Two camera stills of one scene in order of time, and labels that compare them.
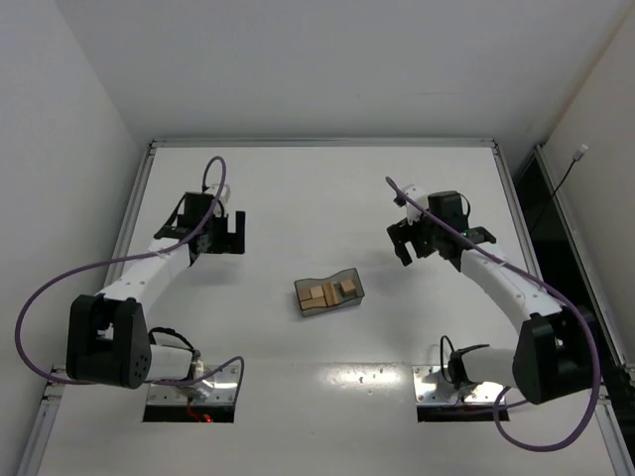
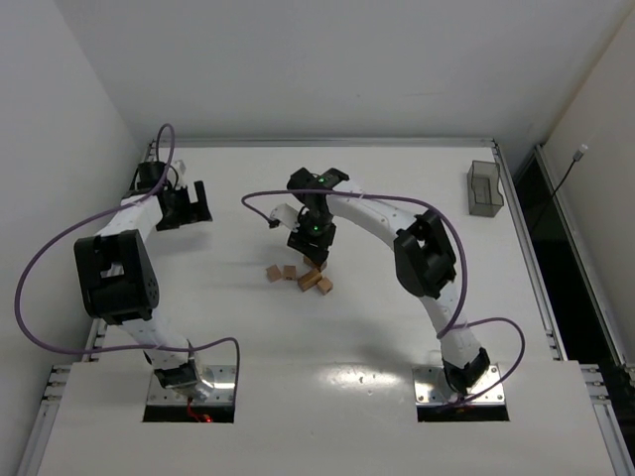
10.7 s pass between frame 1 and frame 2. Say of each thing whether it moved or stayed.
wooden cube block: moved
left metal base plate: stayed
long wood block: moved
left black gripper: moved
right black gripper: moved
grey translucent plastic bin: moved
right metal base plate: stayed
